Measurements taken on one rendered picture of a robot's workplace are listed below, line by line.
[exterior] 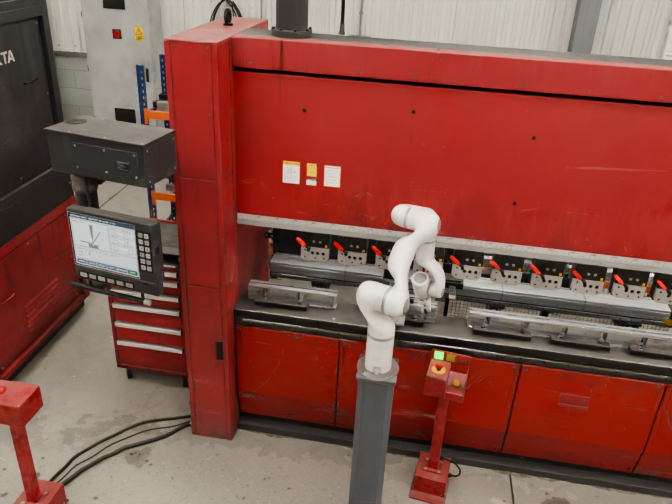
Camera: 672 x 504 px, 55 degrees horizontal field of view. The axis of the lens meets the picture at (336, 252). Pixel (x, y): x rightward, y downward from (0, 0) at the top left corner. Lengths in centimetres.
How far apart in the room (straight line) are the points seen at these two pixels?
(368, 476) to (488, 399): 84
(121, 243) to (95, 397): 172
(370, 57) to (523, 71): 68
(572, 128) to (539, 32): 436
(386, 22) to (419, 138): 434
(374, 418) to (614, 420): 141
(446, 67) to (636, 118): 87
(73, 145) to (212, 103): 63
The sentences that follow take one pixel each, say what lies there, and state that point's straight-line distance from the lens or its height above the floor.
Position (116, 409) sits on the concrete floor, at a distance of 438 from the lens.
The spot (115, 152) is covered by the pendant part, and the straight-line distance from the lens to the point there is 286.
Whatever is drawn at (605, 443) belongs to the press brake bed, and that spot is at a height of 33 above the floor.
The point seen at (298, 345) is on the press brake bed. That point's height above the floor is 69.
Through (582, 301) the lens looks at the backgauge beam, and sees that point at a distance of 383.
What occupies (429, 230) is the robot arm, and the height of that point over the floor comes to 163.
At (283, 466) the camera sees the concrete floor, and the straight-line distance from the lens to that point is 389.
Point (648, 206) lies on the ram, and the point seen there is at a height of 168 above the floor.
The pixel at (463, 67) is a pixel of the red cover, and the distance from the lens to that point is 302.
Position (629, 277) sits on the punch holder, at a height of 130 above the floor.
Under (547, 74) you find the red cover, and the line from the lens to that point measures 305.
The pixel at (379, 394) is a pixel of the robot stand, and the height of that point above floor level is 92.
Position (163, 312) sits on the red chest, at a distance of 409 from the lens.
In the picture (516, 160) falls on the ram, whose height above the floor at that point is 184.
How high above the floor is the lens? 278
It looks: 27 degrees down
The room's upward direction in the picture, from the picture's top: 3 degrees clockwise
